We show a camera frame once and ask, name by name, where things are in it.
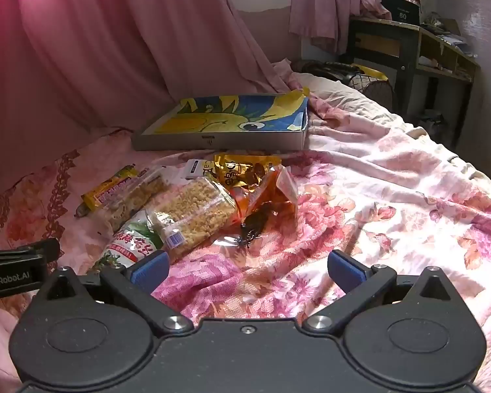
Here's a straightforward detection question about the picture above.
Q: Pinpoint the large clear noodle snack packet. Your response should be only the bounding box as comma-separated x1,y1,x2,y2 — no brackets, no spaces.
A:
147,176,238,260

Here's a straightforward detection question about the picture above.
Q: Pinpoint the pink curtain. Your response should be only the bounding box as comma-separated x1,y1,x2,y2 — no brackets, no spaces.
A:
0,0,307,205

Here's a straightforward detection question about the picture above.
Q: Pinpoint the black box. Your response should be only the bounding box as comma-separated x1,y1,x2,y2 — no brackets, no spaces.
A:
378,0,422,25

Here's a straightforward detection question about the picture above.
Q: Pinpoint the yellow blue printed liner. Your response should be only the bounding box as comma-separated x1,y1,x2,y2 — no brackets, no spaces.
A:
141,88,312,136

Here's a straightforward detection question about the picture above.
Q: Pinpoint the wooden desk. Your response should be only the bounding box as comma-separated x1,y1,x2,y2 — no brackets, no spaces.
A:
348,16,481,148

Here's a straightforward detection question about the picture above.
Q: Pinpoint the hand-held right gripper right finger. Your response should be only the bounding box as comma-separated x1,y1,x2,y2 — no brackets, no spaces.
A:
303,250,461,334

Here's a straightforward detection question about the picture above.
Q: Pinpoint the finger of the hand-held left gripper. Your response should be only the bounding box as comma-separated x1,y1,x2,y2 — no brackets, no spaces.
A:
0,238,62,269

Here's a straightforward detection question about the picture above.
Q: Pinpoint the yellow green snack bar packet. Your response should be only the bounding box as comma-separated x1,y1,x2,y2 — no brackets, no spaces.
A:
76,165,142,217

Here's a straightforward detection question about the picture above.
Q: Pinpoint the green white snack packet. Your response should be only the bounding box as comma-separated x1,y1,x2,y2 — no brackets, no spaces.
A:
88,211,168,275

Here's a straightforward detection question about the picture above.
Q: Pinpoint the black mesh basket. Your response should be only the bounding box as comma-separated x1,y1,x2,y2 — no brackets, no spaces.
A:
354,69,395,111

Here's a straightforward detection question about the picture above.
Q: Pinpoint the small clear noodle snack packet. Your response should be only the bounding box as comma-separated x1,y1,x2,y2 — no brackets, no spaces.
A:
102,168,168,230

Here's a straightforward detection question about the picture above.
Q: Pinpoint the pink floral blanket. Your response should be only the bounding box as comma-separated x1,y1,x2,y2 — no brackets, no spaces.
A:
0,65,491,393

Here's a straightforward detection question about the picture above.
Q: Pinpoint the purple hanging cloth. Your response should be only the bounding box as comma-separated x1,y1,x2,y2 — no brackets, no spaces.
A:
288,0,393,56

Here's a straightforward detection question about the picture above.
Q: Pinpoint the dark blue stick packet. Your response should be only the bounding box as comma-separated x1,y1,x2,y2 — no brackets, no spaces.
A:
186,159,215,181

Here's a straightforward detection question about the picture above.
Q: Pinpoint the orange clear snack packet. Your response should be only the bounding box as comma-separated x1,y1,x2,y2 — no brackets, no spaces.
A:
229,166,299,219

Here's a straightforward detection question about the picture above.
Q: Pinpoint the blue yellow box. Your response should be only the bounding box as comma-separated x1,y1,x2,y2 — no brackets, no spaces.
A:
131,94,312,152

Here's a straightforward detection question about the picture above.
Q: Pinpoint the pile of papers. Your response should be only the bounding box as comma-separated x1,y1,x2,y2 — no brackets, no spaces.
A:
419,11,475,56

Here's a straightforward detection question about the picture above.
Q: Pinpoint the gold snack packet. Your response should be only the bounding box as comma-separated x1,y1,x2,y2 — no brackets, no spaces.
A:
215,153,283,189

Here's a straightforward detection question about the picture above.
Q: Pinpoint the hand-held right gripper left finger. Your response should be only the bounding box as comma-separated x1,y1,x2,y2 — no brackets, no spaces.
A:
35,250,195,334

